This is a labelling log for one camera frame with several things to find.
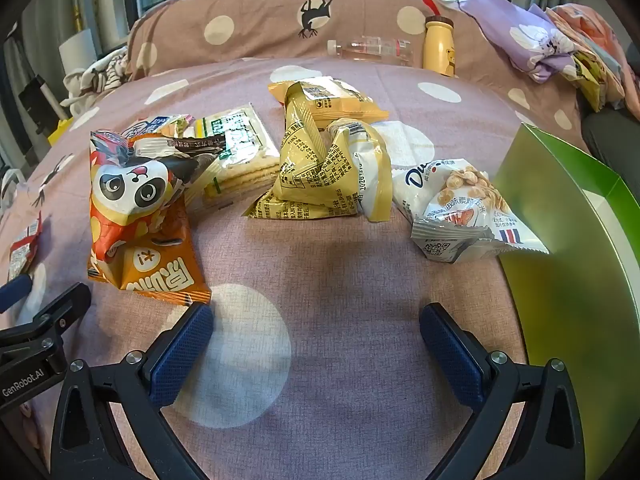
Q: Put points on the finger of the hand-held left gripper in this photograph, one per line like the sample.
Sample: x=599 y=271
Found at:
x=14 y=292
x=60 y=310

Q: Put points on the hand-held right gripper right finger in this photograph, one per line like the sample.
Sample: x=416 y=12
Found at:
x=450 y=360

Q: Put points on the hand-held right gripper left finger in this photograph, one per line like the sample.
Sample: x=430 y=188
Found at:
x=182 y=360

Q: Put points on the red snack packet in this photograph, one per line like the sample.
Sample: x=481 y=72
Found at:
x=25 y=250

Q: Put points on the green cardboard box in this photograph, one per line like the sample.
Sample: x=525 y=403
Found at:
x=565 y=260

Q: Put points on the dark yellow snack packet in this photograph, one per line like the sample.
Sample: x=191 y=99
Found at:
x=300 y=175

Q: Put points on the green label cracker packet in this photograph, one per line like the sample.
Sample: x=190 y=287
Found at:
x=240 y=145

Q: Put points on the orange panda snack bag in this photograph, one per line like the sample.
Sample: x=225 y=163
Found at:
x=145 y=240

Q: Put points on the white nut snack packet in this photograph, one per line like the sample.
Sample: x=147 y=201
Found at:
x=450 y=210

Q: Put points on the pink polka dot bedsheet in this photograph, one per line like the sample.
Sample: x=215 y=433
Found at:
x=325 y=270

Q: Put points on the small yellow object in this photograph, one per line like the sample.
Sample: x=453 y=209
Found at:
x=61 y=130

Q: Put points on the white blue snack packet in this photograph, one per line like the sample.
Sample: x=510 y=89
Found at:
x=160 y=122

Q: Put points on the white patterned cloth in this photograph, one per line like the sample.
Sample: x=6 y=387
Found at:
x=100 y=75

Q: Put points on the yellow white label snack packet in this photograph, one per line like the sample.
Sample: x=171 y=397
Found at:
x=345 y=102

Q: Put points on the yellow bear thermos bottle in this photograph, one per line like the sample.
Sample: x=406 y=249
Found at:
x=439 y=45

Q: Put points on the yellow printed cloth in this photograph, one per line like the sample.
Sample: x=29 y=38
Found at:
x=595 y=80

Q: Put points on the clear plastic bottle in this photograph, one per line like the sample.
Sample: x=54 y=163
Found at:
x=370 y=50

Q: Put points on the purple floral cloth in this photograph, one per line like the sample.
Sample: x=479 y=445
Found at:
x=520 y=35

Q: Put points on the pink printed cloth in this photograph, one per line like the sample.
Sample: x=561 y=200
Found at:
x=595 y=30

